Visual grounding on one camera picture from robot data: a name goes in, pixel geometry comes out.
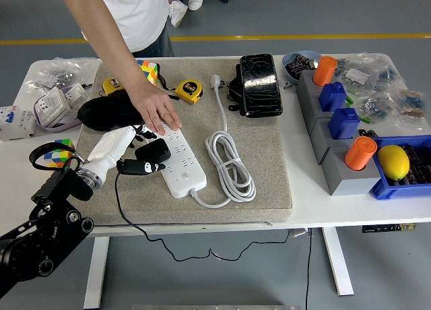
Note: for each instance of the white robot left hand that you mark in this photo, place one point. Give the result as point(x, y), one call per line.
point(107, 148)

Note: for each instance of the person's hand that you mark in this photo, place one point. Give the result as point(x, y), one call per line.
point(156, 108)

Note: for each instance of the black plug adapter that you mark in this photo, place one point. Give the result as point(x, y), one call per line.
point(153, 150)

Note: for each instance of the white power strip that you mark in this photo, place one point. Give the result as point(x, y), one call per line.
point(188, 182)

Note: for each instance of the person's forearm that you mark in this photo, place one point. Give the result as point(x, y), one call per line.
point(107, 37)

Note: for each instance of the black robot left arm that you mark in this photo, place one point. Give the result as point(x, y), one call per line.
point(60, 188)

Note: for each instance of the black cloth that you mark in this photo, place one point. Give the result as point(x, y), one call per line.
point(101, 113)

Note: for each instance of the yellow tape measure 5m print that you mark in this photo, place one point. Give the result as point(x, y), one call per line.
point(188, 89)

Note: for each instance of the large colourful puzzle cube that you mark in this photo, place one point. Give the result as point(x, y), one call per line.
point(149, 70)

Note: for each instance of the yellow tape measure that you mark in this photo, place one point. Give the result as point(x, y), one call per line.
point(111, 84)

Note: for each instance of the small colourful puzzle cube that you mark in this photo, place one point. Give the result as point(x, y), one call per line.
point(57, 158)

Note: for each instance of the white socket module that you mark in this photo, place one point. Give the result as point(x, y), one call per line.
point(50, 104)
point(75, 94)

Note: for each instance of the small black pin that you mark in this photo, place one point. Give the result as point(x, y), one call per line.
point(88, 85)

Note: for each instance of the clear bag of screws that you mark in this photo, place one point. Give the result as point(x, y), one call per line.
point(57, 75)

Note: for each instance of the white circuit breaker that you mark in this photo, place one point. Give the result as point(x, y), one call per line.
point(17, 121)

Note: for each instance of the person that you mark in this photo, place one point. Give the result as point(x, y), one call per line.
point(141, 13)

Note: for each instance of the glossy black case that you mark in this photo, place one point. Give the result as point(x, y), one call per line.
point(261, 84)

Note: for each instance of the grey-brown mat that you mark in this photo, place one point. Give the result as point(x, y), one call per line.
point(262, 155)

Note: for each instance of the white table leg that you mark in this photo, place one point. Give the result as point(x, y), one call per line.
point(338, 263)
point(96, 273)

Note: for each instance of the small metal clip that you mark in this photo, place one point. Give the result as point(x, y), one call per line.
point(287, 85)

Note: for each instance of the light blue bowl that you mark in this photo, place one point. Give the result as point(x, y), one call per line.
point(285, 67)

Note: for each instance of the dark components in bowl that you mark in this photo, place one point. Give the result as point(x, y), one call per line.
point(298, 65)

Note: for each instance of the grey holder block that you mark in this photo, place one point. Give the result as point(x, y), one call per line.
point(350, 185)
point(311, 108)
point(304, 84)
point(320, 134)

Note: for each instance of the orange cylinder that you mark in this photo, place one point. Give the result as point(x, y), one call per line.
point(325, 70)
point(358, 153)

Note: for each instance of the blue peg block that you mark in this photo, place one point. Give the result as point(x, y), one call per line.
point(343, 123)
point(331, 96)

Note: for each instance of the small green plastic piece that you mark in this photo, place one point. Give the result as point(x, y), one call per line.
point(350, 100)
point(365, 119)

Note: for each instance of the clear bag white parts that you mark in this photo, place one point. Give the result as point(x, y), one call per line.
point(357, 75)

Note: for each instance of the loose black components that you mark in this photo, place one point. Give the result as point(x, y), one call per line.
point(367, 133)

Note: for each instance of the clear bag of resistors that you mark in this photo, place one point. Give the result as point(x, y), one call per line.
point(412, 101)
point(387, 74)
point(375, 106)

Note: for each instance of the yellow lemon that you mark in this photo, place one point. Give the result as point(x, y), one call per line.
point(394, 161)

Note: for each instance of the blue plastic bin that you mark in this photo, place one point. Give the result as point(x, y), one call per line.
point(387, 188)

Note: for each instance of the table control panel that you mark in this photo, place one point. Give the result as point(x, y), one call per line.
point(387, 228)

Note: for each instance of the dark components in bin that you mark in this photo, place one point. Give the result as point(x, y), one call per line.
point(419, 165)

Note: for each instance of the metal bracket under table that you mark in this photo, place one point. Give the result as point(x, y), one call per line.
point(299, 233)

